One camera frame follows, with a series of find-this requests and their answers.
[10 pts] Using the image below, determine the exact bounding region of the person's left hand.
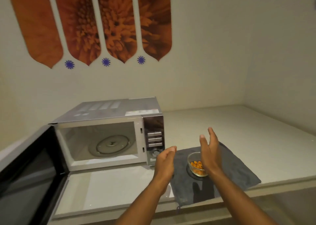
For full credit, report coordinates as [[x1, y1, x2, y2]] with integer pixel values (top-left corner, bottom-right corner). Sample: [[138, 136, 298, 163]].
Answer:
[[153, 145, 177, 187]]

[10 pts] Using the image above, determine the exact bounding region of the person's right hand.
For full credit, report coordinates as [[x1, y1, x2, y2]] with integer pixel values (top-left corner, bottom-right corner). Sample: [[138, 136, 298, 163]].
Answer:
[[199, 127, 222, 177]]

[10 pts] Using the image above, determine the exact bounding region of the glass bowl with food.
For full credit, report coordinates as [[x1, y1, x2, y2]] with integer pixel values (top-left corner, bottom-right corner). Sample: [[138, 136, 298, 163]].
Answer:
[[187, 152, 209, 177]]

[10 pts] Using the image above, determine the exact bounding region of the dark grey cloth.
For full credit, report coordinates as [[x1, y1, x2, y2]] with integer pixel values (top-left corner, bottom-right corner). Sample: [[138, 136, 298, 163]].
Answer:
[[170, 141, 262, 207]]

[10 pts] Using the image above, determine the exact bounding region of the silver microwave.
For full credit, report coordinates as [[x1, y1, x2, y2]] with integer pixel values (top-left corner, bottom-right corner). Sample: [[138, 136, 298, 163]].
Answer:
[[0, 96, 165, 225]]

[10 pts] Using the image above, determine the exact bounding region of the person's right forearm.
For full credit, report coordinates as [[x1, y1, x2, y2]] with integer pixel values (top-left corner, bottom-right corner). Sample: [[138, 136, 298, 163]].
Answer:
[[210, 169, 278, 225]]

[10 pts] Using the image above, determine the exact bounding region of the person's left forearm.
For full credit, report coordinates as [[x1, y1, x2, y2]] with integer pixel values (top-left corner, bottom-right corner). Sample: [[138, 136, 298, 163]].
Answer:
[[116, 178, 171, 225]]

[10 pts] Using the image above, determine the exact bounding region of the orange flower centre wall panel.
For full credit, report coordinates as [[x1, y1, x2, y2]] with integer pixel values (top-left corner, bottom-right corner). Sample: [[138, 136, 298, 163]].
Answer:
[[95, 0, 138, 64], [52, 0, 102, 66]]

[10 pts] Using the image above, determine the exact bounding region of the plain orange petal wall panel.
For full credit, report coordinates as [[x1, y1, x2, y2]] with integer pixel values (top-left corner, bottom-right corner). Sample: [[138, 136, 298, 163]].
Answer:
[[5, 0, 64, 69]]

